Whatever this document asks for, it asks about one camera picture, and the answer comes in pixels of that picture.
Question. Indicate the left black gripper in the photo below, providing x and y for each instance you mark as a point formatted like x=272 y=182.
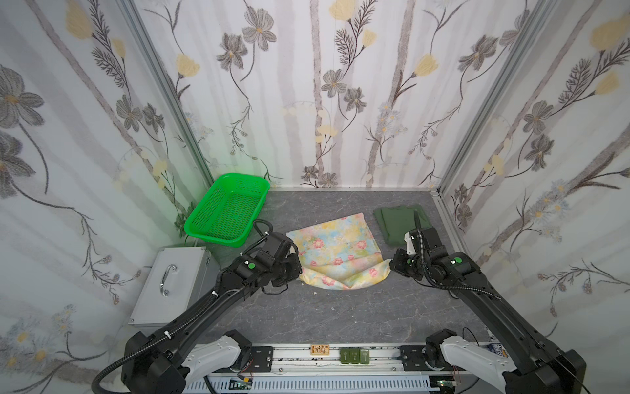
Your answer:
x=289 y=268

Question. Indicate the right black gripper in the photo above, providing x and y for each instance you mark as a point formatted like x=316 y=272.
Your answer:
x=403 y=265

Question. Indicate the green skirt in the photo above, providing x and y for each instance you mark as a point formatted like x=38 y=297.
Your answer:
x=395 y=222

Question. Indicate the floral pastel skirt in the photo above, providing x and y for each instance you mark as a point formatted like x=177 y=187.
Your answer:
x=340 y=255

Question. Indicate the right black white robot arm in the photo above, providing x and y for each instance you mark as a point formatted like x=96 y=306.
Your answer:
x=533 y=364

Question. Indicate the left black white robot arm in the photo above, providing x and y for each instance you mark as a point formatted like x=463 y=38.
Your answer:
x=156 y=363

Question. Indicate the green plastic basket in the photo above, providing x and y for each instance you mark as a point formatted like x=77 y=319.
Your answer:
x=226 y=214

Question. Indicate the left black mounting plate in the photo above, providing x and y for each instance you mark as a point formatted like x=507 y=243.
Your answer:
x=258 y=359

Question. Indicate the black mounting plate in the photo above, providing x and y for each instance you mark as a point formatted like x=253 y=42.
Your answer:
x=420 y=358
x=258 y=359

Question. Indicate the small wooden tag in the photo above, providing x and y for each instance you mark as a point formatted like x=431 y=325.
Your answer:
x=320 y=350

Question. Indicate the silver aluminium case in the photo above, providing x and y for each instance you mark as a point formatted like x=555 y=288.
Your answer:
x=178 y=278

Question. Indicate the green tag block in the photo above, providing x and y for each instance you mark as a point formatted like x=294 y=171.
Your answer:
x=355 y=356

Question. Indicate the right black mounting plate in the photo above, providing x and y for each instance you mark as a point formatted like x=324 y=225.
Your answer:
x=420 y=358

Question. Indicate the blue patterned card box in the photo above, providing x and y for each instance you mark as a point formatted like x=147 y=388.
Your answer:
x=498 y=349

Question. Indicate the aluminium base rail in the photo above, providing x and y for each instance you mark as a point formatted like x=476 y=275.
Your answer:
x=460 y=358

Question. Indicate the white vented cable duct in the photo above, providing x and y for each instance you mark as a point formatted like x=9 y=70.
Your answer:
x=323 y=384

